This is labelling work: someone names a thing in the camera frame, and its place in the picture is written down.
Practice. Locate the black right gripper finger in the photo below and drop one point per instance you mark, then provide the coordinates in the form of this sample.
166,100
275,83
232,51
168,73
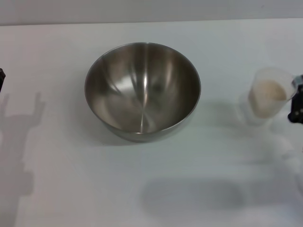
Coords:
297,106
298,81

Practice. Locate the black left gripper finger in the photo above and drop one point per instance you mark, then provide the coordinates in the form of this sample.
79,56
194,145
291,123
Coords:
2,79

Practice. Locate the clear plastic measuring cup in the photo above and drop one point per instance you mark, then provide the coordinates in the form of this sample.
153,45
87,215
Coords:
267,78

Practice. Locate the stainless steel mixing bowl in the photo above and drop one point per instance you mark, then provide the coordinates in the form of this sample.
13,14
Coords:
142,94

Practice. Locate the white rice grains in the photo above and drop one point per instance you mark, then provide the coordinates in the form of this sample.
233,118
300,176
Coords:
267,97

